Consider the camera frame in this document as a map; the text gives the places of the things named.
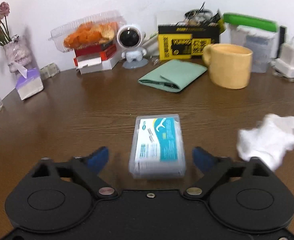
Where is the white tissue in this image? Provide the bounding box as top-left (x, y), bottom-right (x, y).
top-left (236, 114), bottom-right (294, 171)

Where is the purple white tissue pack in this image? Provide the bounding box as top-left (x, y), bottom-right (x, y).
top-left (15, 68), bottom-right (44, 101)

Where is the yellow ceramic mug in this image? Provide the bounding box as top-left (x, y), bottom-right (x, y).
top-left (202, 43), bottom-right (253, 89)

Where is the green folded cloth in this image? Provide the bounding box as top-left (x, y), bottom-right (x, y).
top-left (138, 60), bottom-right (208, 93)

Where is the clear plastic floss box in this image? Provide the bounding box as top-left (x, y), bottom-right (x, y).
top-left (128, 114), bottom-right (186, 180)

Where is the green handled clear container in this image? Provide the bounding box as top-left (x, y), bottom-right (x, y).
top-left (223, 12), bottom-right (279, 73)

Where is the keys and glasses bundle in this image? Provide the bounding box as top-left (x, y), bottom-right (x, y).
top-left (184, 2), bottom-right (223, 26)

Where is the clear container of oranges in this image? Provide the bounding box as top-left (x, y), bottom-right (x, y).
top-left (49, 10), bottom-right (126, 53)

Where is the white charger adapter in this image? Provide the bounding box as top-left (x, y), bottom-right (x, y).
top-left (280, 43), bottom-right (294, 67)

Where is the white astronaut robot toy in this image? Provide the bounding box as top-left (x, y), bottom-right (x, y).
top-left (116, 24), bottom-right (149, 69)

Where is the lilac flower vase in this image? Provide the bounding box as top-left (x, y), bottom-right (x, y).
top-left (3, 35), bottom-right (32, 73)

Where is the yellow black cardboard box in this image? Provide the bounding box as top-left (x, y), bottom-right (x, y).
top-left (158, 23), bottom-right (220, 60)

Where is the red white box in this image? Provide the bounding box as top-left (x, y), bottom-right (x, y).
top-left (74, 41), bottom-right (122, 74)

